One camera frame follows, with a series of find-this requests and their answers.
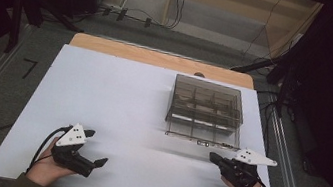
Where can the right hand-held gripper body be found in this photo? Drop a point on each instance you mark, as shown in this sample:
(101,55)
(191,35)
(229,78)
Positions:
(239,174)

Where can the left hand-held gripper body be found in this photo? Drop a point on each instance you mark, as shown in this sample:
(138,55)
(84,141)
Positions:
(72,136)

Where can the clear compartment drawer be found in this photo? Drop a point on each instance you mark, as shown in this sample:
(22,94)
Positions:
(203,135)

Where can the smoky clear drawer box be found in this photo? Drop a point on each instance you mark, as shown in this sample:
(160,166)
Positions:
(206,96)

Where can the person's left hand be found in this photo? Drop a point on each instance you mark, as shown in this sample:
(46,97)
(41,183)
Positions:
(46,169)

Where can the black metal stand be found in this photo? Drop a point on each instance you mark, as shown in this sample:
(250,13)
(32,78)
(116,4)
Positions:
(249,67)
(15,25)

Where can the black plug adapter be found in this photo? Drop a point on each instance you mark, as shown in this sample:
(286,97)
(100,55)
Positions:
(147,22)
(121,14)
(106,12)

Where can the white power strip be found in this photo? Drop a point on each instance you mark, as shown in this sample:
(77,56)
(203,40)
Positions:
(114,7)

